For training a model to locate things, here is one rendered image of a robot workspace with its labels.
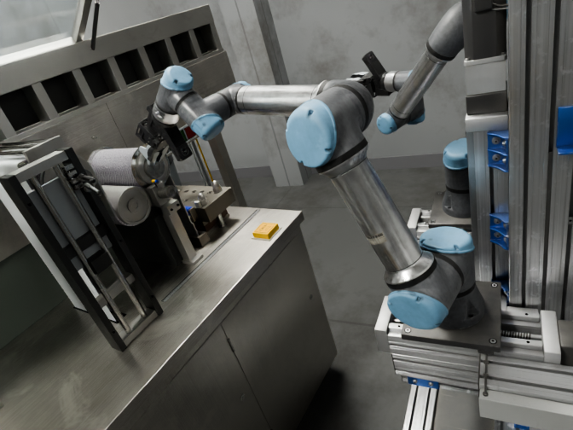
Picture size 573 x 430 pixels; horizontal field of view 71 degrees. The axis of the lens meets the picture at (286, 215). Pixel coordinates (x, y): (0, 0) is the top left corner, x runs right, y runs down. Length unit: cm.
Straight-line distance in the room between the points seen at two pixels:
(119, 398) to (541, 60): 118
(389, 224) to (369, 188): 8
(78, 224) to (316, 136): 67
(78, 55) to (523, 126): 141
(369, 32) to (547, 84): 258
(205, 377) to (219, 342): 10
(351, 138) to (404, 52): 268
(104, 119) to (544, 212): 144
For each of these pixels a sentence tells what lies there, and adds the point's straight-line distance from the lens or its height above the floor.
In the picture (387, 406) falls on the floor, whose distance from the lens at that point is 197.
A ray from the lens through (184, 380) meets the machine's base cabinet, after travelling 125.
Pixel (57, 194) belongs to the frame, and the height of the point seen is 135.
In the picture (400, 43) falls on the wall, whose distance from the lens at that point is 343.
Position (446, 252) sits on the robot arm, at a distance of 96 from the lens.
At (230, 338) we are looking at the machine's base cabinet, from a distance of 135.
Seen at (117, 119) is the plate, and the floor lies 137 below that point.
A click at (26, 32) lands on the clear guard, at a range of 158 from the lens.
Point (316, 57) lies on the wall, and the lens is 363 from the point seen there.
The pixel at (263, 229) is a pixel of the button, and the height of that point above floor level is 92.
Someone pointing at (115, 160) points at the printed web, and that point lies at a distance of 145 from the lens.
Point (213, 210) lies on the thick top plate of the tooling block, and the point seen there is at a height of 100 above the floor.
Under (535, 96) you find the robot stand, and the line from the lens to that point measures 99.
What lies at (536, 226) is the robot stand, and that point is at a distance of 114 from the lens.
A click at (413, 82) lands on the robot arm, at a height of 127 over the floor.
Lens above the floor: 162
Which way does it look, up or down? 28 degrees down
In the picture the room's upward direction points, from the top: 17 degrees counter-clockwise
